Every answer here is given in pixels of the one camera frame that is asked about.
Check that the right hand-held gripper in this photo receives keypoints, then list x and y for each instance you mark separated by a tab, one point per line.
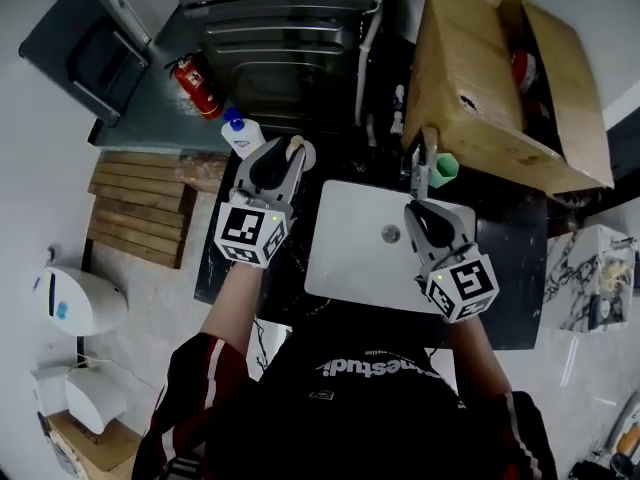
462	283

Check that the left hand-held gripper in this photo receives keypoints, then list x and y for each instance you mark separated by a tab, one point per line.
250	228

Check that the white bottle blue cap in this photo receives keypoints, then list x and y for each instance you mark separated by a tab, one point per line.
243	135

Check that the person's left forearm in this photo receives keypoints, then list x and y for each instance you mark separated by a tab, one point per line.
232	308

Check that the person's right forearm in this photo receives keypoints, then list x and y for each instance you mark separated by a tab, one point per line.
480	358

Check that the black marble sink counter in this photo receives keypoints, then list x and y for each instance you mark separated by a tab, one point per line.
510	268

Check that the chrome sink drain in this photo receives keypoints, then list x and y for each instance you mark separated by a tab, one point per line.
390	233

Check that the white sink basin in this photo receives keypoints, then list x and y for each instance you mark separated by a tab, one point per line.
355	248

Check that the white round lid beige knob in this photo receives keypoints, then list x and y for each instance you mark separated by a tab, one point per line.
306	155

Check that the chrome faucet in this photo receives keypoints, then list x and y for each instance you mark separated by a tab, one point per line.
421	178

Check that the marble pattern cabinet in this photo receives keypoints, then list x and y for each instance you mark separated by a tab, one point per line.
575	273

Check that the green cup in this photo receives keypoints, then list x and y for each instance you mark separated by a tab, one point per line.
444	170

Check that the white drain pipe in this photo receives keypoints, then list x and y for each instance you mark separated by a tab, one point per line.
367	53

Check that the red fire extinguisher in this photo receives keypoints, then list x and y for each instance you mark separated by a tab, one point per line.
197	88

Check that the person's black red shirt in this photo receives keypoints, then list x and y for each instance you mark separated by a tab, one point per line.
360	408

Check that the wooden pallet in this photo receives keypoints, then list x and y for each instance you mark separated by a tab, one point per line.
140	208

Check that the large open cardboard box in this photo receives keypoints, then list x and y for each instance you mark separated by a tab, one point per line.
465	78

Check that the grey metal tube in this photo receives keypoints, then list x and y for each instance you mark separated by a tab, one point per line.
622	418

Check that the red canister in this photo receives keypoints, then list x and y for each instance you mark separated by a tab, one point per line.
524	70

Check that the orange tool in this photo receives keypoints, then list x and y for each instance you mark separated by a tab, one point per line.
629	443

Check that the grey plastic bin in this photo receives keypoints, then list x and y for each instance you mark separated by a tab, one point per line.
85	53

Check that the white toilet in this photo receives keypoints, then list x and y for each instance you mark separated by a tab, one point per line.
85	300

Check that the white paper roll holder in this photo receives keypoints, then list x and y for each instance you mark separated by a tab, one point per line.
87	395

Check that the small cardboard box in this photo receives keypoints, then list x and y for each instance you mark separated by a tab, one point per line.
95	443

